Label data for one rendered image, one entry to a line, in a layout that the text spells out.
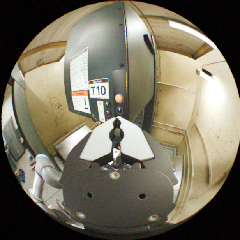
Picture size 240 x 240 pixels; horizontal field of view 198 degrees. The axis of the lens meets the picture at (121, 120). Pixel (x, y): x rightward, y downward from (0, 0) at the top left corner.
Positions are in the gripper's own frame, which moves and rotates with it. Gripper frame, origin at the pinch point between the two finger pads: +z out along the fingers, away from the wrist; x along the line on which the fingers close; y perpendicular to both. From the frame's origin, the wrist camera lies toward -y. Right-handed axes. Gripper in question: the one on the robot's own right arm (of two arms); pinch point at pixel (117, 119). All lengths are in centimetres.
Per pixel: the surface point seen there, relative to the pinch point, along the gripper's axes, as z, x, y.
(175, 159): 34, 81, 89
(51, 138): 59, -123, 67
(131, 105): 13.0, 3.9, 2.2
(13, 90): -1, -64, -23
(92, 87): 18.7, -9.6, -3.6
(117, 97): 12.4, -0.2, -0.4
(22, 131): -1, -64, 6
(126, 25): 12.3, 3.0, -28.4
